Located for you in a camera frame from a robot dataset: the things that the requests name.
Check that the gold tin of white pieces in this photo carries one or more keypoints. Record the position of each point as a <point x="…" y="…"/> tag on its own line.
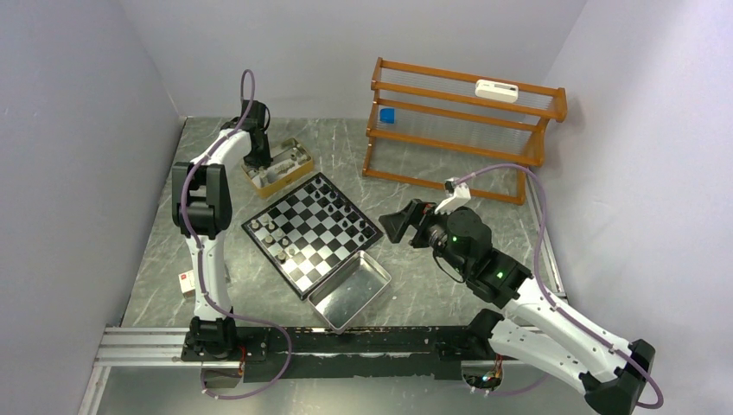
<point x="291" y="161"/>

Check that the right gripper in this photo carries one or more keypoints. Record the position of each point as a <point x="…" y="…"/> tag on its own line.
<point x="424" y="214"/>

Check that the white rectangular device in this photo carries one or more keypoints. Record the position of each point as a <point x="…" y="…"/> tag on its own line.
<point x="497" y="91"/>

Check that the silver metal tin lid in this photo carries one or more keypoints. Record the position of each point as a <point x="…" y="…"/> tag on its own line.
<point x="342" y="296"/>

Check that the black white chessboard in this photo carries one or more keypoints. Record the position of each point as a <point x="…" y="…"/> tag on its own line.
<point x="322" y="223"/>

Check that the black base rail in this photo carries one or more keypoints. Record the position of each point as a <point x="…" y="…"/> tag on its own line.
<point x="378" y="352"/>

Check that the orange wooden rack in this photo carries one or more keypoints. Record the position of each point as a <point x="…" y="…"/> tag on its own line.
<point x="437" y="108"/>

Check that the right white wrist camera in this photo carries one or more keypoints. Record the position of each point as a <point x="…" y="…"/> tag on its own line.
<point x="457" y="195"/>

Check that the blue cube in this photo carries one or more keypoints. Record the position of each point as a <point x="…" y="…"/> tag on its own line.
<point x="387" y="115"/>

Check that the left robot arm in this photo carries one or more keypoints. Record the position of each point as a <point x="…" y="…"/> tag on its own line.
<point x="202" y="209"/>

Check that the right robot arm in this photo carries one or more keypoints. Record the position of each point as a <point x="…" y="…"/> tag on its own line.
<point x="529" y="323"/>

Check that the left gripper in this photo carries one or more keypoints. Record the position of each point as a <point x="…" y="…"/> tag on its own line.
<point x="262" y="161"/>

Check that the small white card box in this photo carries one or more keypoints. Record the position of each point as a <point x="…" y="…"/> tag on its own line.
<point x="187" y="281"/>

